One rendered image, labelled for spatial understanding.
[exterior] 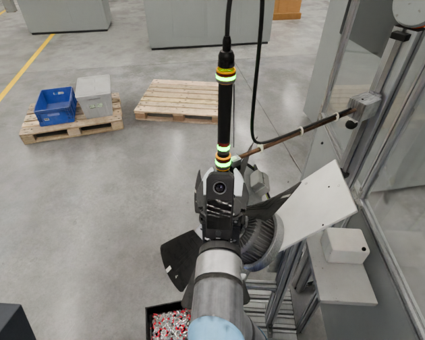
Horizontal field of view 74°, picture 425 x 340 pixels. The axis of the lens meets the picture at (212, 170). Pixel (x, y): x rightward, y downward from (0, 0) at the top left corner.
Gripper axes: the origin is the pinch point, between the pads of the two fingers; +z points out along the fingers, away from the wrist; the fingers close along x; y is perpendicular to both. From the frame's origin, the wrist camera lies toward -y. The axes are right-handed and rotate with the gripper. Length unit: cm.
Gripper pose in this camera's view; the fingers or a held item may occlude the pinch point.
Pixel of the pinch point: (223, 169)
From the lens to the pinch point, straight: 60.3
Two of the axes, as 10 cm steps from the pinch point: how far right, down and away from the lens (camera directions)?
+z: 0.6, -6.7, 7.4
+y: 0.0, 7.4, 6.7
